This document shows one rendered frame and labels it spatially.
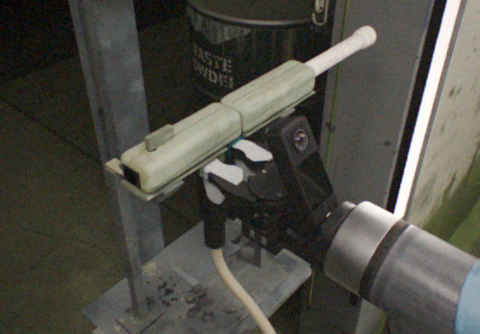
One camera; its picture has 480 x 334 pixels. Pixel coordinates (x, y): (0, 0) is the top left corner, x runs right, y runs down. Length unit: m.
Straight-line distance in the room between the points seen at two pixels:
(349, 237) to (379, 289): 0.05
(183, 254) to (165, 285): 0.07
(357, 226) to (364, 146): 0.60
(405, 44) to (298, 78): 0.33
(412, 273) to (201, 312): 0.41
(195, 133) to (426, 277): 0.28
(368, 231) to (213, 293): 0.39
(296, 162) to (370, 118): 0.56
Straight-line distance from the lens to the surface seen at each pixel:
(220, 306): 0.84
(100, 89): 0.72
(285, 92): 0.67
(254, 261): 0.89
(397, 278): 0.51
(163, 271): 0.90
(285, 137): 0.52
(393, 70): 1.01
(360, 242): 0.52
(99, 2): 0.66
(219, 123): 0.59
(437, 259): 0.51
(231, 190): 0.57
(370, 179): 1.15
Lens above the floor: 1.47
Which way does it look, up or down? 37 degrees down
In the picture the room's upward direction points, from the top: straight up
